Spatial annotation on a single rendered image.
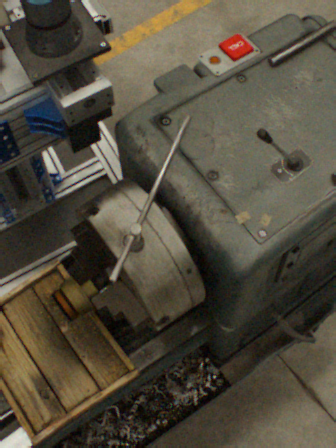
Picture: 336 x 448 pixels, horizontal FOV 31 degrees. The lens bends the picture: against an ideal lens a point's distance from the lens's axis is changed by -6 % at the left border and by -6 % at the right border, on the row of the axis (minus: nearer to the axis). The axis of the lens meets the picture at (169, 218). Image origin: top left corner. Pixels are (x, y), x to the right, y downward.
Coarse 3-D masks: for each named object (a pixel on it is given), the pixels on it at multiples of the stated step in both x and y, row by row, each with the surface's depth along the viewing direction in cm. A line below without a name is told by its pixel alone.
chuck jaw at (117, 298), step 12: (108, 288) 133; (120, 288) 132; (96, 300) 131; (108, 300) 131; (120, 300) 131; (132, 300) 131; (120, 312) 130; (132, 312) 130; (144, 312) 129; (132, 324) 128; (144, 324) 131; (156, 324) 131
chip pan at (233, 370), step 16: (320, 288) 190; (320, 304) 187; (288, 320) 186; (304, 320) 185; (272, 336) 184; (288, 336) 183; (256, 352) 182; (272, 352) 181; (224, 368) 180; (240, 368) 180
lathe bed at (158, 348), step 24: (48, 312) 155; (96, 312) 166; (192, 312) 156; (120, 336) 153; (144, 336) 154; (168, 336) 152; (192, 336) 152; (144, 360) 149; (168, 360) 164; (48, 384) 148; (0, 408) 147; (96, 408) 159; (0, 432) 145; (24, 432) 142
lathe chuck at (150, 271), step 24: (120, 192) 130; (96, 216) 126; (120, 216) 125; (120, 240) 122; (144, 240) 123; (144, 264) 122; (168, 264) 123; (144, 288) 122; (168, 288) 125; (168, 312) 128
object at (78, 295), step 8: (72, 280) 132; (64, 288) 131; (72, 288) 131; (80, 288) 130; (88, 288) 132; (56, 296) 131; (64, 296) 131; (72, 296) 130; (80, 296) 130; (88, 296) 132; (64, 304) 130; (72, 304) 130; (80, 304) 130; (88, 304) 131; (64, 312) 130; (72, 312) 131; (80, 312) 131; (88, 312) 133; (72, 320) 133
